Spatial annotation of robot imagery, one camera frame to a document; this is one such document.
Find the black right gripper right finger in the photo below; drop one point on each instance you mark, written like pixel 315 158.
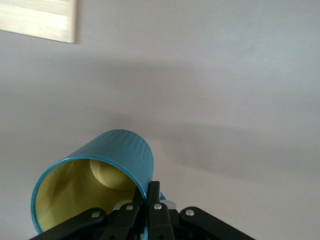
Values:
pixel 160 222

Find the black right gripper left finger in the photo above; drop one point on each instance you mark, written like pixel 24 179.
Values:
pixel 100 225

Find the teal cup yellow inside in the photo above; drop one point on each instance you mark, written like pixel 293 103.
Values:
pixel 125 147

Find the bamboo cutting board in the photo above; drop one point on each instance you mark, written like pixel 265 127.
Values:
pixel 37 17

